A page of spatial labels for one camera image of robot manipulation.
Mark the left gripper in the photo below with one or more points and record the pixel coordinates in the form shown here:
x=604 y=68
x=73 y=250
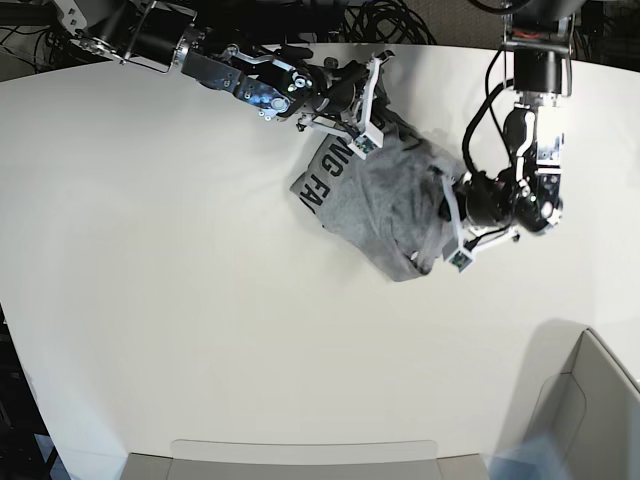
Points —
x=471 y=220

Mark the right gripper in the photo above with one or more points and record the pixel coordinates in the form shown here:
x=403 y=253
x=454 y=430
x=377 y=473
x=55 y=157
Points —
x=342 y=99

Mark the grey cardboard box bottom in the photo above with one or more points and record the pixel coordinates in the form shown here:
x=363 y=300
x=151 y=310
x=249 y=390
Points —
x=191 y=459

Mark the grey T-shirt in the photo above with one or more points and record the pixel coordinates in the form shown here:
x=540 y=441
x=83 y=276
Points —
x=385 y=205

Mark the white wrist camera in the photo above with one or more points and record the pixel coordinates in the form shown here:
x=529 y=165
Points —
x=458 y=256
x=366 y=143

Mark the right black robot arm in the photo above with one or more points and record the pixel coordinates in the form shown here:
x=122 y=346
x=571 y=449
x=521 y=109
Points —
x=280 y=83

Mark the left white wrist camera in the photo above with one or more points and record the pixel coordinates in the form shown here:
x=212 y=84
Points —
x=458 y=256

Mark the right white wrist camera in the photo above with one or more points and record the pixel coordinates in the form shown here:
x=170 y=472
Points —
x=366 y=143

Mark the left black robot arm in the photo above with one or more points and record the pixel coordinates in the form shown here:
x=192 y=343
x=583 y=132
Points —
x=537 y=36

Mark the grey cardboard box right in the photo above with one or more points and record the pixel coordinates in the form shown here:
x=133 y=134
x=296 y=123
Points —
x=585 y=424

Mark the grey cardboard box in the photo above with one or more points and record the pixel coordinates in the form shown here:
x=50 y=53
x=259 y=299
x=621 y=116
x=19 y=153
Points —
x=191 y=459
x=585 y=424

